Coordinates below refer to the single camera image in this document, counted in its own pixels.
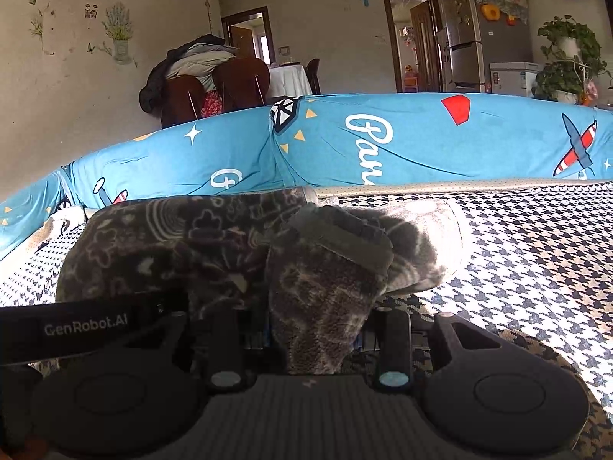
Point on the green potted plant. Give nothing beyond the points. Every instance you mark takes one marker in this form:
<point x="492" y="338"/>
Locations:
<point x="567" y="62"/>

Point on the brown wooden chair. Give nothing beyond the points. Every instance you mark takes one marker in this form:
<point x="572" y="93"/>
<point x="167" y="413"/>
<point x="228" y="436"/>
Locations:
<point x="179" y="100"/>
<point x="242" y="81"/>

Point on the silver refrigerator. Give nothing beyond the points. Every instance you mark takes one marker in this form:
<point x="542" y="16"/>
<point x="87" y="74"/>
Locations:
<point x="464" y="52"/>

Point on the leafy wall sticker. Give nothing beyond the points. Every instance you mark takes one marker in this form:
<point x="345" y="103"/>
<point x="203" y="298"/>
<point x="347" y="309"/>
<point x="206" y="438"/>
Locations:
<point x="40" y="24"/>

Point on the pink hanging toy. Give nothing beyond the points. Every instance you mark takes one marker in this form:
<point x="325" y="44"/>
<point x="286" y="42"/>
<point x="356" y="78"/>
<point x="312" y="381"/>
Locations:
<point x="592" y="91"/>

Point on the floral refrigerator cover cloth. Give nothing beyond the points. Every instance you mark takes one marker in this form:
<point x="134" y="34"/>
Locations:
<point x="507" y="2"/>

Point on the dark wooden chair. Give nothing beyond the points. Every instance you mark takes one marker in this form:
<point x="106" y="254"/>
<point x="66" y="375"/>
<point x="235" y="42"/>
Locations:
<point x="313" y="76"/>

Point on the dining table with white cloth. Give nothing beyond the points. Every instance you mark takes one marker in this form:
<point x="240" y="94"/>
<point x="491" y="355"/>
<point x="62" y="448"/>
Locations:
<point x="289" y="81"/>

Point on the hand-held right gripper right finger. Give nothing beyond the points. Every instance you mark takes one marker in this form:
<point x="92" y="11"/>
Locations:
<point x="392" y="340"/>

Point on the lavender pot wall sticker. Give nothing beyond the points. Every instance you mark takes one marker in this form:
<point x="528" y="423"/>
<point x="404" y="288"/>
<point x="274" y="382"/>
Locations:
<point x="119" y="33"/>

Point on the grey patterned fleece jacket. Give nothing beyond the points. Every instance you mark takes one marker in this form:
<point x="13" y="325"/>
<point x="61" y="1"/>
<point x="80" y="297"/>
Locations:
<point x="191" y="244"/>

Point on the pile of coats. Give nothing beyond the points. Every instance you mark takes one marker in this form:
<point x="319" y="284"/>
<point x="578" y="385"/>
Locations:
<point x="191" y="62"/>

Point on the yellow toy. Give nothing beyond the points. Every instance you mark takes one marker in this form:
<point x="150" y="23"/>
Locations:
<point x="490" y="12"/>

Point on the blue printed sofa cover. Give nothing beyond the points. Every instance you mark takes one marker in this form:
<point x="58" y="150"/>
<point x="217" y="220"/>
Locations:
<point x="335" y="153"/>

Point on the red floral cloth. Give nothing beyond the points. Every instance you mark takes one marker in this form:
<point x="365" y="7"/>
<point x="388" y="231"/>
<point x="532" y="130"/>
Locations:
<point x="210" y="104"/>

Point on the brown wooden door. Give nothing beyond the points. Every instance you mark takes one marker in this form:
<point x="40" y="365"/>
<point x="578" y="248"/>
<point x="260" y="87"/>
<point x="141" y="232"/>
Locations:
<point x="421" y="43"/>

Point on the houndstooth sofa seat cover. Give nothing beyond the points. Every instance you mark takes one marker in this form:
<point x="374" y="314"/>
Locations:
<point x="527" y="258"/>

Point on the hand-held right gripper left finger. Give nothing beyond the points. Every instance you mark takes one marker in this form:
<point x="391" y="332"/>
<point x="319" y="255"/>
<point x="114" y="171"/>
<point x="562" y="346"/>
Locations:
<point x="225" y="345"/>

